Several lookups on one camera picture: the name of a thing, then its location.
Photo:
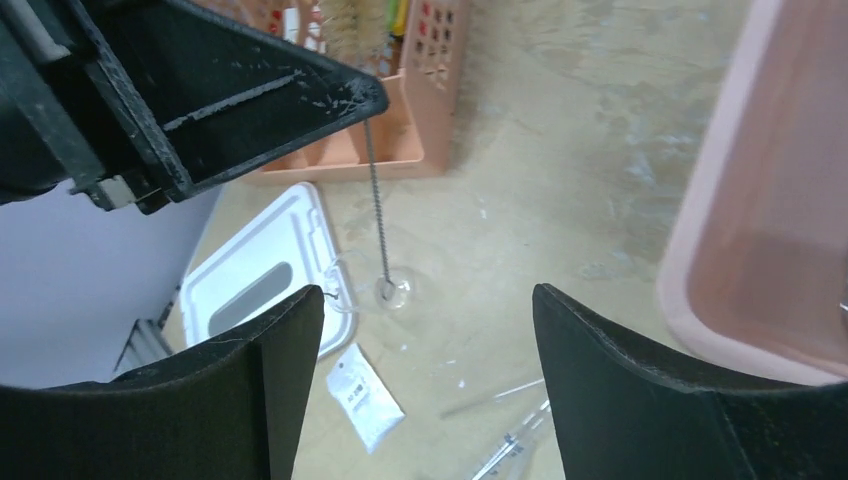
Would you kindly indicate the peach file organizer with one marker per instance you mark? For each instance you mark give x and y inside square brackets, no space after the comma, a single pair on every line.
[420,68]

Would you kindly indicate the pink plastic bin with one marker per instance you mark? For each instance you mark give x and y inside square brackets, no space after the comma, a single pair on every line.
[754,277]

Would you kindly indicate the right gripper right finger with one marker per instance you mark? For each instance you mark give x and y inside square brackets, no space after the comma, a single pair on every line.
[627,407]

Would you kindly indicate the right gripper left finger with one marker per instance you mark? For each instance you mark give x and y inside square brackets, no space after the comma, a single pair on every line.
[231,407]

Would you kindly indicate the small white packet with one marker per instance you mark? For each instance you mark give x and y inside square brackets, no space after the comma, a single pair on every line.
[366,401]

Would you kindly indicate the glass stirring rod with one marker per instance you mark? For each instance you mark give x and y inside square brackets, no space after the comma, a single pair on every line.
[490,397]

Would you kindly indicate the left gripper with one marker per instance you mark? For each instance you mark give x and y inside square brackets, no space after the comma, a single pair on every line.
[147,103]

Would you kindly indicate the white plastic lid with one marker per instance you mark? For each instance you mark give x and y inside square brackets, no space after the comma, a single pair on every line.
[282,249]

